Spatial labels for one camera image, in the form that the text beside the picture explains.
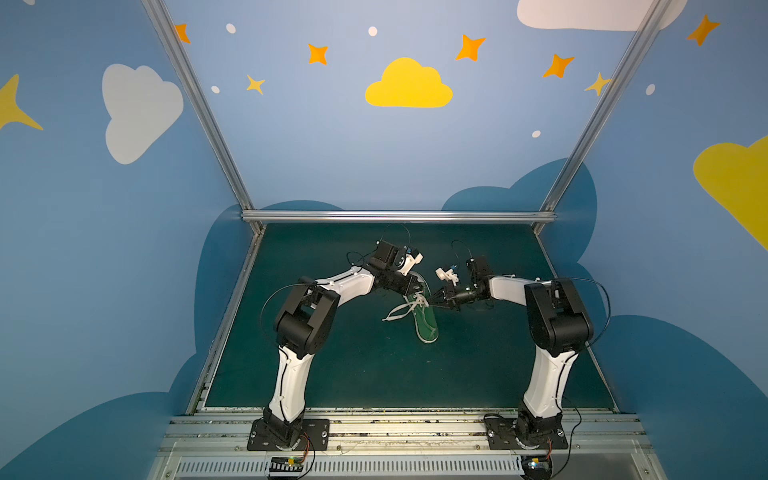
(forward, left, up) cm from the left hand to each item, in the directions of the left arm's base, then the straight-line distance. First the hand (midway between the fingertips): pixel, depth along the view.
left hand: (420, 284), depth 95 cm
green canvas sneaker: (-11, -1, -3) cm, 11 cm away
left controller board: (-48, +35, -11) cm, 60 cm away
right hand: (-6, -3, -1) cm, 6 cm away
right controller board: (-47, -27, -11) cm, 56 cm away
